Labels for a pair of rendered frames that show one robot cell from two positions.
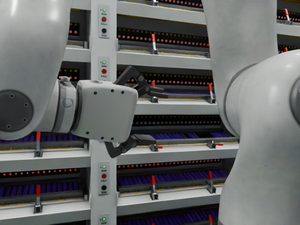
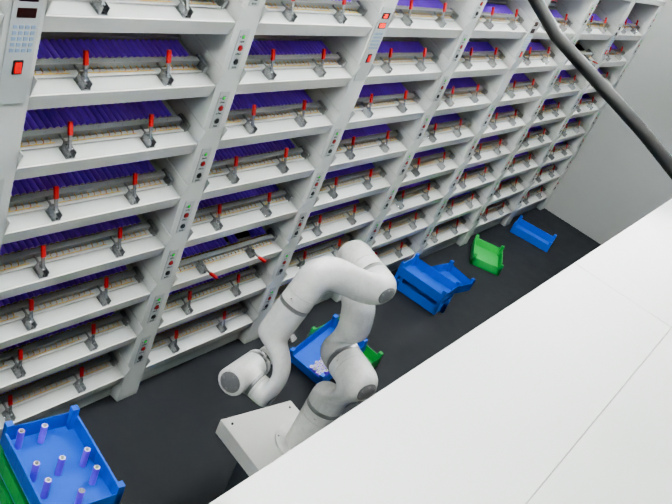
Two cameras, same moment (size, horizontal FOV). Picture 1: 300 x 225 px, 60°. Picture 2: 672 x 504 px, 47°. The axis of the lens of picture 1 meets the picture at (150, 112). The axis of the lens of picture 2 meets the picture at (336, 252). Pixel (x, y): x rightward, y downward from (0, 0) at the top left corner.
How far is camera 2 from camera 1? 216 cm
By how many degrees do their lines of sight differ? 52
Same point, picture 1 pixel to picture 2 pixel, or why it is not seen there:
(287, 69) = (361, 383)
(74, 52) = (164, 203)
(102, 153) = (161, 288)
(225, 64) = (335, 344)
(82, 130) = not seen: hidden behind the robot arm
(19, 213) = (76, 352)
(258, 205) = (332, 406)
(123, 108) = not seen: hidden behind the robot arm
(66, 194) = (109, 322)
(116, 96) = not seen: hidden behind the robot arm
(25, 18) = (286, 370)
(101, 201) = (147, 328)
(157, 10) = (253, 138)
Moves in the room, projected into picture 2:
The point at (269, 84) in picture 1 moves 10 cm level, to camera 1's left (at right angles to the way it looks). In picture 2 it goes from (354, 386) to (328, 390)
